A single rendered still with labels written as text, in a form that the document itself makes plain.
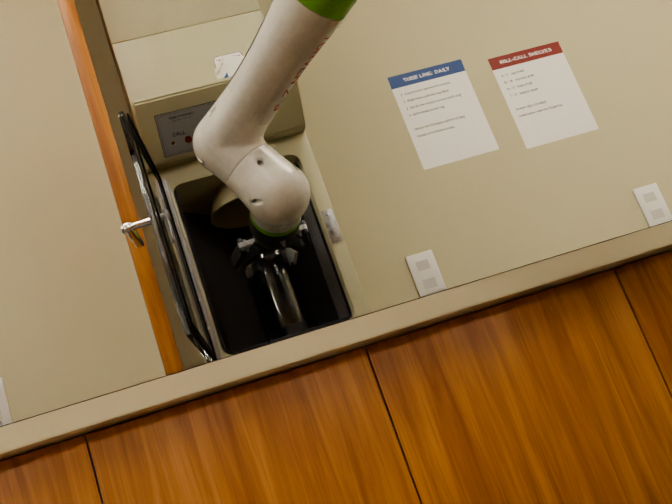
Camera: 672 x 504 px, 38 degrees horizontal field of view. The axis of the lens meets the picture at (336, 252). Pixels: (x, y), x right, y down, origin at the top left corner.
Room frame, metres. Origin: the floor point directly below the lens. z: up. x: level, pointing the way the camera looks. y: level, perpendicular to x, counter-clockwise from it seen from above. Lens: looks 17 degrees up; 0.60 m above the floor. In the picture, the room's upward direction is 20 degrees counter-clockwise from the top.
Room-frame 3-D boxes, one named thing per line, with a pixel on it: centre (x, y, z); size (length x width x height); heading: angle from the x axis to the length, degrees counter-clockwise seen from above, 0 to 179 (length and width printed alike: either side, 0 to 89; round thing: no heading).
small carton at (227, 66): (1.72, 0.07, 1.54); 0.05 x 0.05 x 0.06; 31
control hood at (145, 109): (1.71, 0.12, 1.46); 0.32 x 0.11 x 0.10; 102
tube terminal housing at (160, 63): (1.89, 0.16, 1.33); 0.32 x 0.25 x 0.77; 102
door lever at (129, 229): (1.49, 0.29, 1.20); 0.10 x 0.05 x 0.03; 4
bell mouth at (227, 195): (1.87, 0.13, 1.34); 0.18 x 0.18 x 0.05
